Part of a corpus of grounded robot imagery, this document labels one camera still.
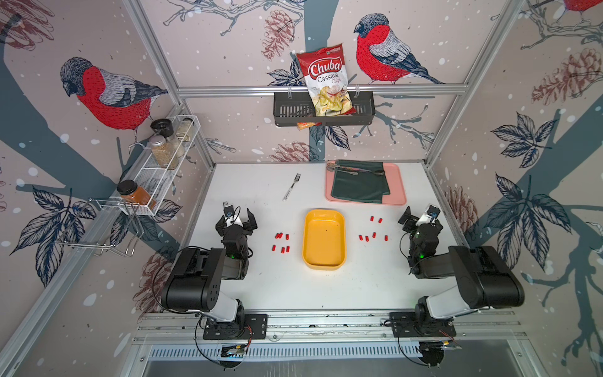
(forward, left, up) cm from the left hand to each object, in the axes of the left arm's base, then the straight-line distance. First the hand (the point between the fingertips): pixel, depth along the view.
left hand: (240, 207), depth 90 cm
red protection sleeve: (-6, -14, -12) cm, 20 cm away
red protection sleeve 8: (-7, -49, -12) cm, 50 cm away
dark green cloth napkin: (+19, -55, -11) cm, 59 cm away
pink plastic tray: (+13, -68, -12) cm, 70 cm away
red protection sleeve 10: (-6, -55, -12) cm, 56 cm away
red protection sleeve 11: (-7, -59, -12) cm, 61 cm away
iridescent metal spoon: (+33, -40, -10) cm, 52 cm away
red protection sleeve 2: (-6, -16, -12) cm, 20 cm away
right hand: (0, -70, -1) cm, 70 cm away
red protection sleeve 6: (+2, -55, -12) cm, 56 cm away
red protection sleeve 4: (-11, -13, -12) cm, 21 cm away
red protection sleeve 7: (+1, -58, -12) cm, 59 cm away
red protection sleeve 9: (-7, -51, -12) cm, 53 cm away
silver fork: (+18, -18, -12) cm, 28 cm away
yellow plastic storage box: (-8, -33, -11) cm, 36 cm away
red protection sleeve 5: (-13, -17, -11) cm, 24 cm away
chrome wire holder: (-21, +24, +23) cm, 40 cm away
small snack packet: (+25, -25, +21) cm, 41 cm away
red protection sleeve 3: (-6, -18, -12) cm, 23 cm away
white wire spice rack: (+2, +22, +21) cm, 30 cm away
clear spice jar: (+20, +19, +23) cm, 36 cm away
